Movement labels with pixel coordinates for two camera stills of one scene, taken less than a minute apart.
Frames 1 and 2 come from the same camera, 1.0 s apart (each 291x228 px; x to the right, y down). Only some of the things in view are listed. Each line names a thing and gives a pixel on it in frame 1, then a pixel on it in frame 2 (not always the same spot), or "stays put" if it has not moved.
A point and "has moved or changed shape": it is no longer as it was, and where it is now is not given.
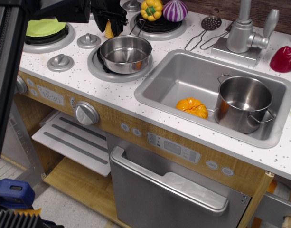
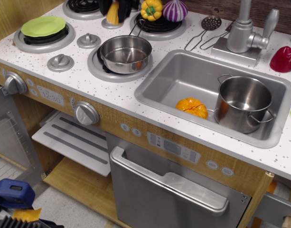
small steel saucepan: [126, 54] stays put
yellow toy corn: [108, 33] has moved or changed shape
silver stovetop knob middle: [88, 41] stays put
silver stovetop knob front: [61, 63] stays put
